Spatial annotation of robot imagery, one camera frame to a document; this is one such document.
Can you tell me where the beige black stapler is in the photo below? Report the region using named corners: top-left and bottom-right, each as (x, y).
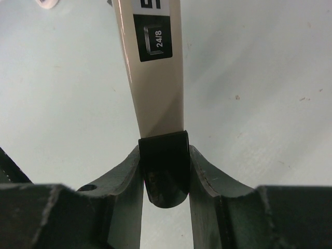
top-left (109, 1), bottom-right (190, 209)

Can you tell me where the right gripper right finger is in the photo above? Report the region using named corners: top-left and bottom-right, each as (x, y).
top-left (189, 146), bottom-right (331, 248)

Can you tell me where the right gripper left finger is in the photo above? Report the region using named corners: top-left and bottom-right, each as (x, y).
top-left (1, 148), bottom-right (143, 248)

